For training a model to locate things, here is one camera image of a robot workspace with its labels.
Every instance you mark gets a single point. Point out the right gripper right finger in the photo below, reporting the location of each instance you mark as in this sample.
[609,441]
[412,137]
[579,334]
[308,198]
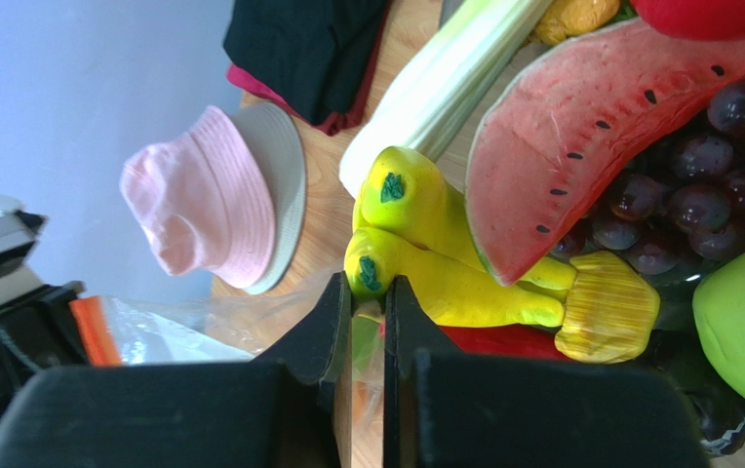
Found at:
[412,339]

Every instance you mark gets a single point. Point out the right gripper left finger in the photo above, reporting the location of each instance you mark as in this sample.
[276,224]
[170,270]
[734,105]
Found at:
[311,410]

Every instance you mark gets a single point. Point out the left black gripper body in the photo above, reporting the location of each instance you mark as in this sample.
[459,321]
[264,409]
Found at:
[37,332]

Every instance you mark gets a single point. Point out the green starfruit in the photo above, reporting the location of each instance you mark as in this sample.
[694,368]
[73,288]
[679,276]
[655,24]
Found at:
[366,341]

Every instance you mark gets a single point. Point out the clear orange zip top bag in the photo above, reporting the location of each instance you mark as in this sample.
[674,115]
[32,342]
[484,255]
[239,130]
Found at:
[129,332]

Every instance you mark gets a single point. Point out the yellow bananas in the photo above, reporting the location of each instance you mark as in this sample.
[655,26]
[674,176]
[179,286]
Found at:
[409,221]

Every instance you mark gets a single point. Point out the red chili pepper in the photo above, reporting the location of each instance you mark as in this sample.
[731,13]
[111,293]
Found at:
[513,340]

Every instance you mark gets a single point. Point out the pink hat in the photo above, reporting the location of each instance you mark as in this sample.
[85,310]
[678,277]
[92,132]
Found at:
[227,196]

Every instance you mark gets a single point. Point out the yellow corn piece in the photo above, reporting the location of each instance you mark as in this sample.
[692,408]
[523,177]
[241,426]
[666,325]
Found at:
[610,311]

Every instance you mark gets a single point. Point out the red cloth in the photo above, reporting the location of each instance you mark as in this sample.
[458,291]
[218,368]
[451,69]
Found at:
[335,122]

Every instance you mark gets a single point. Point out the watermelon slice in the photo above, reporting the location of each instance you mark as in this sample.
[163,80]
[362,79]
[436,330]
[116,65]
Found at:
[570,121]

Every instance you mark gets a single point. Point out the green white leek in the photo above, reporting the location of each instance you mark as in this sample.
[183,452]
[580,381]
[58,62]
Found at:
[435,93]

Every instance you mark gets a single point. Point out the black folded cloth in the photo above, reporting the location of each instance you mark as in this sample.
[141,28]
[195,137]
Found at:
[312,53]

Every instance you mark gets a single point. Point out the dark purple grapes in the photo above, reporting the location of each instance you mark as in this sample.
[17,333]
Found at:
[679,207]

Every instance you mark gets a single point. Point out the red apple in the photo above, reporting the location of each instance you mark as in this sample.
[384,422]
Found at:
[694,19]

